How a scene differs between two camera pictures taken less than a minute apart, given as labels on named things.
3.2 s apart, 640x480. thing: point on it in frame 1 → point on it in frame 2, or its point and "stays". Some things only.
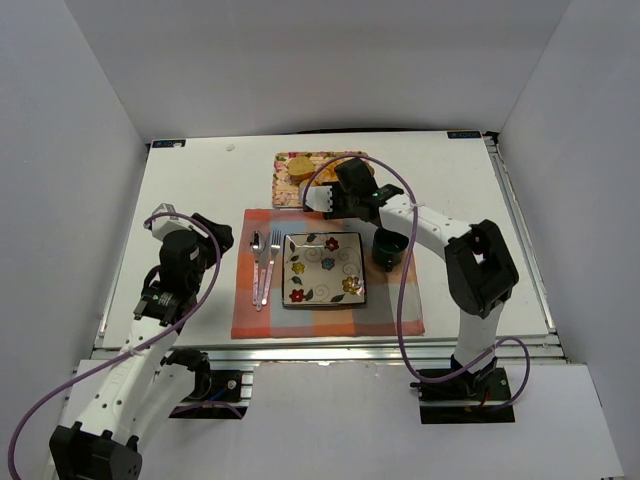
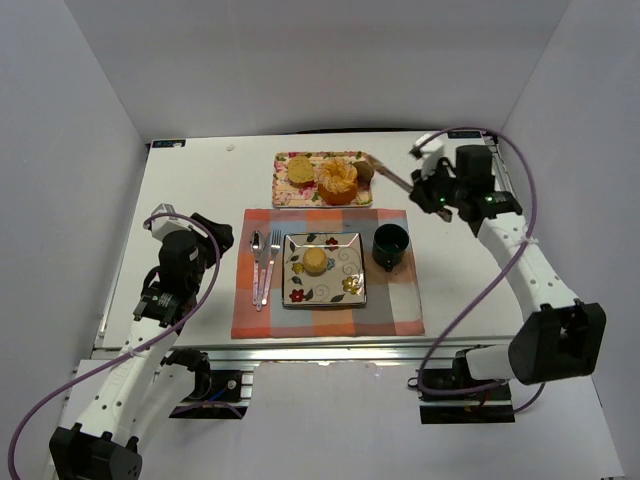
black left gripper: [214, 231] stays
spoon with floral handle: [257, 243] stays
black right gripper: [336, 201] → [426, 190]
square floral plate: [323, 269] stays
